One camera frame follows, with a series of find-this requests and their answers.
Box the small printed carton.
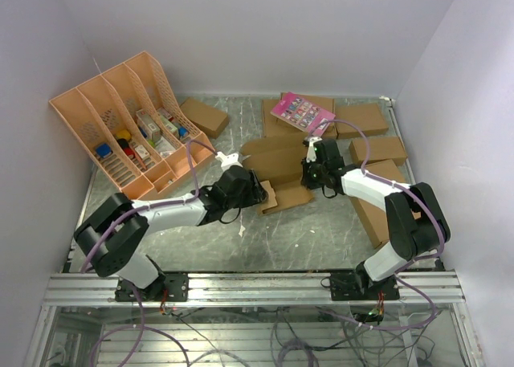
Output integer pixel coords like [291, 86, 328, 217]
[136, 109, 161, 143]

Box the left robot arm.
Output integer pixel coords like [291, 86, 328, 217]
[73, 165, 268, 302]

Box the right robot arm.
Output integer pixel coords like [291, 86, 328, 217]
[301, 137, 451, 300]

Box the small brown box right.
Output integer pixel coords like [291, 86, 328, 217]
[349, 137, 408, 166]

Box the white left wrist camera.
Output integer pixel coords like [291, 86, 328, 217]
[215, 151, 244, 172]

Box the red toy block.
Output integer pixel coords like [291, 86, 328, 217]
[122, 147, 135, 159]

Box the cardboard box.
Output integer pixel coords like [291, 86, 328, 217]
[240, 132, 314, 214]

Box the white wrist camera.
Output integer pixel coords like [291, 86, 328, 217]
[302, 137, 322, 165]
[215, 151, 244, 172]

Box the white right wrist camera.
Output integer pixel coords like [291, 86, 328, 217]
[302, 137, 322, 165]

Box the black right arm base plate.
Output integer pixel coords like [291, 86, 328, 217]
[328, 270, 400, 302]

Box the blue toy block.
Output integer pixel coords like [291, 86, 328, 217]
[95, 143, 112, 159]

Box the pink children's book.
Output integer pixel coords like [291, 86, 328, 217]
[269, 92, 335, 137]

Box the yellow toy block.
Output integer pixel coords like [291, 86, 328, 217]
[116, 129, 132, 141]

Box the brown box back right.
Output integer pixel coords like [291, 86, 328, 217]
[335, 103, 389, 137]

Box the big brown box front right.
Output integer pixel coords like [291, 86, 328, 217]
[350, 160, 409, 249]

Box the aluminium mounting rail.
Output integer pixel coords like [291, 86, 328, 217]
[43, 271, 465, 308]

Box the large brown box under book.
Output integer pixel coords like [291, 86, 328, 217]
[261, 92, 336, 137]

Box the peach plastic file organizer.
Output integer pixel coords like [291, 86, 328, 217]
[49, 51, 214, 200]

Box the small brown box by organizer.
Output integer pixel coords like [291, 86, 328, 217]
[180, 97, 230, 139]

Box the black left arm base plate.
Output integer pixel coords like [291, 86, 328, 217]
[115, 272, 189, 302]

